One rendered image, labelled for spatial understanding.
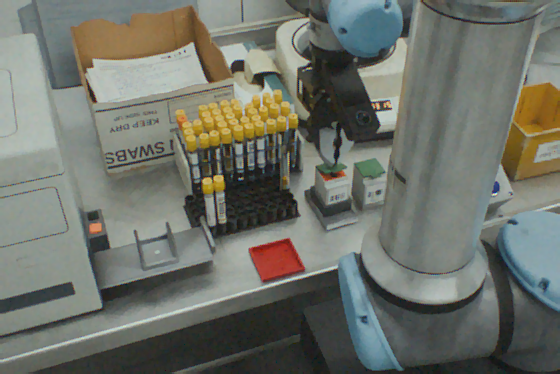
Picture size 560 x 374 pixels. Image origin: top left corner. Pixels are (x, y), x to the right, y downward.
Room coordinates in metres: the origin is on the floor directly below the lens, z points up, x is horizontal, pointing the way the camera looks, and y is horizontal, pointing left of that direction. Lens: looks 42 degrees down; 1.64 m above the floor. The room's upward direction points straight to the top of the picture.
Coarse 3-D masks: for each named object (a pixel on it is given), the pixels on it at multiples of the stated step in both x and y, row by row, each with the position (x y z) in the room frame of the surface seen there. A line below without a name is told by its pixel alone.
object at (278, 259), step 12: (288, 240) 0.73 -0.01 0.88; (252, 252) 0.70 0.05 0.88; (264, 252) 0.71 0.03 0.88; (276, 252) 0.71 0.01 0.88; (288, 252) 0.71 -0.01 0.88; (264, 264) 0.68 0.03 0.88; (276, 264) 0.68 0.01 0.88; (288, 264) 0.68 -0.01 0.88; (300, 264) 0.68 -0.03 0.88; (264, 276) 0.66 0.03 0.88; (276, 276) 0.65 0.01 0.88
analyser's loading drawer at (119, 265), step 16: (144, 240) 0.69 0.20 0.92; (160, 240) 0.70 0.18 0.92; (176, 240) 0.70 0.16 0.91; (192, 240) 0.70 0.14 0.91; (208, 240) 0.68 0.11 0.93; (96, 256) 0.66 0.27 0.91; (112, 256) 0.66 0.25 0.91; (128, 256) 0.66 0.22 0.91; (144, 256) 0.64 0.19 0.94; (160, 256) 0.66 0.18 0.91; (176, 256) 0.65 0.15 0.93; (192, 256) 0.66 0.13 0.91; (208, 256) 0.66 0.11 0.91; (96, 272) 0.63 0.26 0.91; (112, 272) 0.63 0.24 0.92; (128, 272) 0.63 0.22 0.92; (144, 272) 0.63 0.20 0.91; (160, 272) 0.64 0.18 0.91
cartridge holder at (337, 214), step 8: (304, 192) 0.84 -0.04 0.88; (312, 192) 0.81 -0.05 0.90; (312, 200) 0.81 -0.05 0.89; (320, 200) 0.79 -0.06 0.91; (344, 200) 0.79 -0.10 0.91; (320, 208) 0.79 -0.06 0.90; (328, 208) 0.78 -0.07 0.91; (336, 208) 0.78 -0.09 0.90; (344, 208) 0.79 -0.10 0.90; (320, 216) 0.78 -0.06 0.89; (328, 216) 0.77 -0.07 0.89; (336, 216) 0.77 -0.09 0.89; (344, 216) 0.77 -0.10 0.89; (352, 216) 0.77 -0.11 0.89; (328, 224) 0.76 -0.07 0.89; (336, 224) 0.76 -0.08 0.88; (344, 224) 0.77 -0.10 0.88
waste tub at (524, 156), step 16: (528, 96) 1.02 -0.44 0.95; (544, 96) 1.03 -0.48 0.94; (528, 112) 1.03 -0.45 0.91; (544, 112) 1.02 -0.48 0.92; (512, 128) 0.91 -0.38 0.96; (528, 128) 1.02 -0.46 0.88; (544, 128) 1.01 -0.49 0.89; (512, 144) 0.90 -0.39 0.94; (528, 144) 0.88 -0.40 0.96; (544, 144) 0.89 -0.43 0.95; (512, 160) 0.89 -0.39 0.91; (528, 160) 0.88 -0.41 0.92; (544, 160) 0.89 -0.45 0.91; (512, 176) 0.88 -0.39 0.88; (528, 176) 0.88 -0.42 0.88
